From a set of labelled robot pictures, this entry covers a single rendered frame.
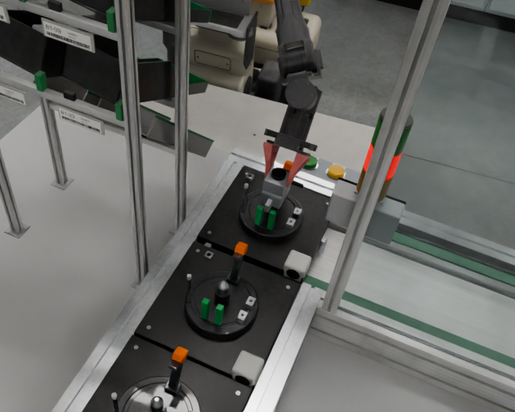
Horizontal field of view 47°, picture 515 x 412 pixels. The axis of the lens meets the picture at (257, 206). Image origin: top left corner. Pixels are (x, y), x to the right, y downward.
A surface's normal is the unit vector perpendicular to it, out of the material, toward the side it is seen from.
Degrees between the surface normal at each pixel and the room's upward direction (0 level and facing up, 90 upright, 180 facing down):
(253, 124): 0
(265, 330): 0
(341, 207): 90
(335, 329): 90
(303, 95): 49
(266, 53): 90
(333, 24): 0
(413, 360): 90
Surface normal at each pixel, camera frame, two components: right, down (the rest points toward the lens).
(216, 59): -0.29, 0.78
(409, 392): 0.10, -0.67
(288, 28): -0.17, 0.10
